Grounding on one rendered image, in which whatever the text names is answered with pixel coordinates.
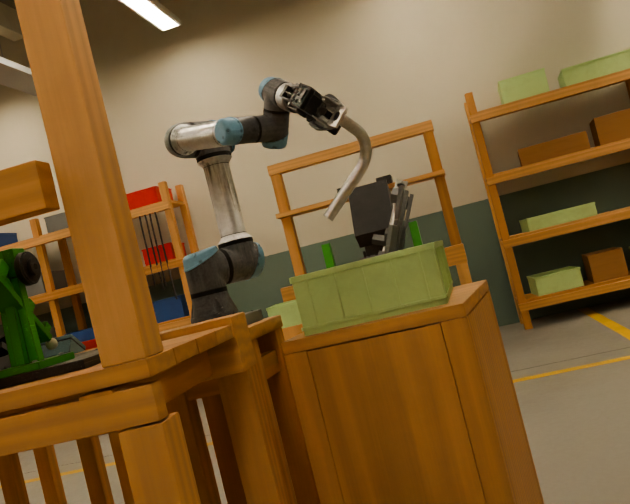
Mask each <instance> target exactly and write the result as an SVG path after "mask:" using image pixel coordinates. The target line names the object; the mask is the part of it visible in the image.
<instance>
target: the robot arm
mask: <svg viewBox="0 0 630 504"><path fill-rule="evenodd" d="M258 92H259V96H260V98H261V99H262V100H263V101H264V108H263V115H258V116H243V117H226V118H221V119H219V120H208V121H196V122H182V123H178V124H175V125H173V126H171V127H170V128H169V129H168V130H167V132H166V134H165V137H164V143H165V147H166V149H167V150H168V151H169V153H171V154H172V155H174V156H176V157H178V158H186V159H187V158H196V160H197V164H198V166H200V167H202V168H203V169H204V173H205V177H206V181H207V185H208V189H209V193H210V197H211V201H212V205H213V209H214V213H215V217H216V221H217V225H218V229H219V233H220V237H221V240H220V242H219V243H218V248H219V250H218V248H217V246H212V247H209V248H206V249H203V250H200V251H198V252H195V253H192V254H189V255H187V256H185V257H184V258H183V266H184V272H185V275H186V279H187V283H188V287H189V292H190V296H191V300H192V310H191V324H194V323H199V322H203V321H207V320H211V319H215V318H219V317H223V316H227V315H231V314H235V313H239V312H238V309H237V307H236V305H235V304H234V302H233V300H232V299H231V297H230V296H229V294H228V291H227V286H226V285H227V284H231V283H235V282H240V281H244V280H250V279H251V278H255V277H257V276H259V275H260V274H261V272H262V271H263V268H264V263H265V256H264V251H263V249H262V247H261V246H260V244H259V243H257V242H253V238H252V236H251V235H249V234H248V233H247V232H246V229H245V225H244V221H243V217H242V213H241V209H240V205H239V201H238V197H237V193H236V189H235V185H234V181H233V178H232V174H231V170H230V166H229V161H230V160H231V158H232V155H231V153H232V152H233V151H234V149H235V145H239V144H248V143H260V142H262V146H263V147H265V148H268V149H283V148H285V147H286V145H287V140H288V135H289V131H288V130H289V116H290V113H297V114H299V115H300V116H302V117H303V118H306V121H308V122H309V125H310V126H311V127H312V128H314V129H315V130H317V131H328V132H329V133H331V134H333V135H337V133H338V132H339V130H340V128H341V126H340V125H339V126H338V128H334V127H332V126H329V125H328V124H327V123H328V122H329V120H330V118H331V116H332V115H333V113H331V112H334V111H335V109H336V108H337V106H338V105H340V106H343V107H345V106H344V105H343V104H342V102H341V101H340V100H339V99H338V98H337V97H335V96H334V95H332V94H327V95H325V96H322V95H321V94H320V93H318V92H317V91H316V90H315V89H314V88H312V87H311V86H308V85H305V84H303V83H300V84H299V83H296V84H293V83H290V82H288V81H285V80H283V79H281V78H276V77H267V78H265V79H264V80H262V82H261V83H260V85H259V89H258ZM328 110H329V111H328ZM330 111H331V112H330Z"/></svg>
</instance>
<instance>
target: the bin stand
mask: <svg viewBox="0 0 630 504"><path fill-rule="evenodd" d="M119 432H120V431H117V432H112V433H108V435H109V439H110V443H111V447H112V452H113V456H114V460H115V464H116V468H117V472H118V477H119V481H120V485H121V489H122V493H123V498H124V502H125V504H135V502H134V498H133V494H132V490H131V486H130V482H129V477H128V473H127V469H126V465H125V461H124V457H123V452H122V448H121V444H120V440H119V436H118V433H119ZM76 442H77V446H78V450H79V454H80V459H81V463H82V467H83V471H84V476H85V480H86V484H87V488H88V492H89V497H90V501H91V504H114V500H113V495H112V491H111V487H110V483H109V479H108V475H107V470H106V466H105V462H104V458H103V454H102V449H101V445H100V441H99V437H98V436H94V437H90V438H89V437H86V438H82V439H77V440H76ZM33 452H34V456H35V461H36V465H37V469H38V473H39V478H40V482H41V486H42V490H43V494H44V499H45V503H46V504H67V500H66V496H65V492H64V487H63V483H62V479H61V475H60V471H59V466H58V462H57V458H56V454H55V449H54V445H50V446H46V447H41V448H37V449H33ZM0 483H1V487H2V491H3V495H4V500H5V504H30V503H29V498H28V494H27V490H26V486H25V481H24V477H23V473H22V469H21V464H20V460H19V456H18V453H15V454H10V455H6V456H1V457H0Z"/></svg>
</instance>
